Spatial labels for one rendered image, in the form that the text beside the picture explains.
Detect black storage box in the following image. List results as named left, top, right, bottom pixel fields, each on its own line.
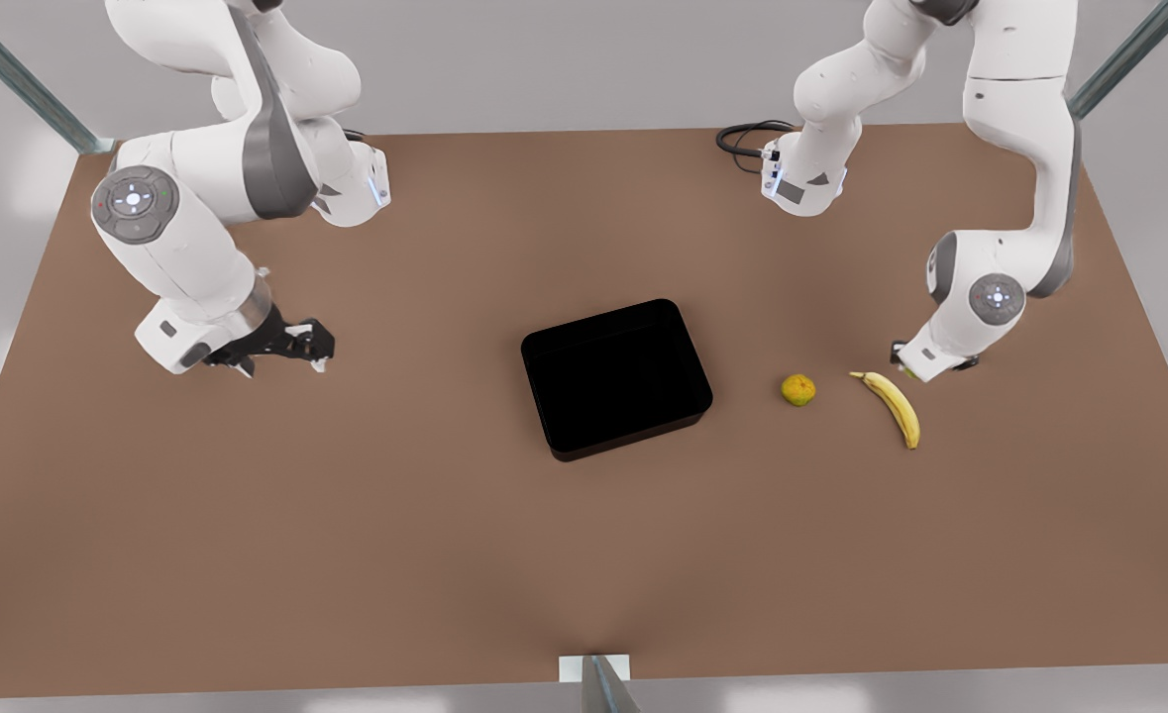
left=521, top=298, right=714, bottom=463

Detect yellow banana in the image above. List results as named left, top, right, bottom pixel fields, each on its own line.
left=848, top=370, right=921, bottom=451

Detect white post foot plate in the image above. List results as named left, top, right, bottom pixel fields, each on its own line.
left=558, top=655, right=633, bottom=685

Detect silver frame post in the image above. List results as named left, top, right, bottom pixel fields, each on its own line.
left=0, top=0, right=117, bottom=155
left=582, top=654, right=644, bottom=713
left=1068, top=0, right=1168, bottom=120

